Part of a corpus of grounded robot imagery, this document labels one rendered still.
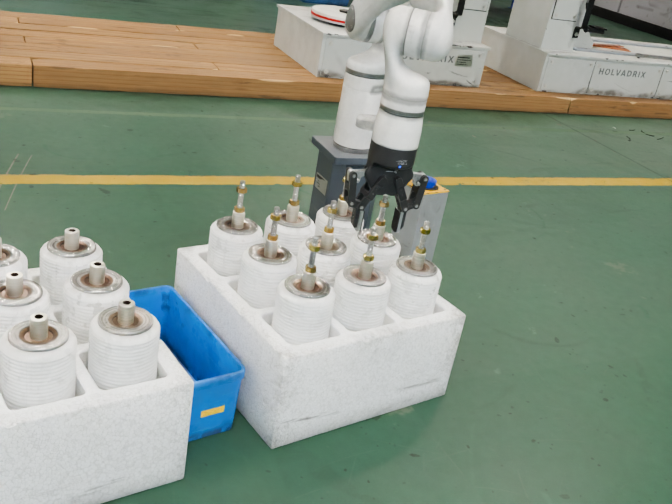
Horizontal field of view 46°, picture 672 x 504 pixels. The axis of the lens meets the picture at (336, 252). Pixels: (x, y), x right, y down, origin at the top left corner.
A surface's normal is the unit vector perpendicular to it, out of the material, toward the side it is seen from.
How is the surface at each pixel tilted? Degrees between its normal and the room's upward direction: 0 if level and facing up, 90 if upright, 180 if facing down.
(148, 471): 90
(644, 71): 90
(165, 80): 90
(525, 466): 0
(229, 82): 90
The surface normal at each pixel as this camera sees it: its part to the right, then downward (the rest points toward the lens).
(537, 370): 0.17, -0.89
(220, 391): 0.56, 0.47
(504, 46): -0.91, 0.04
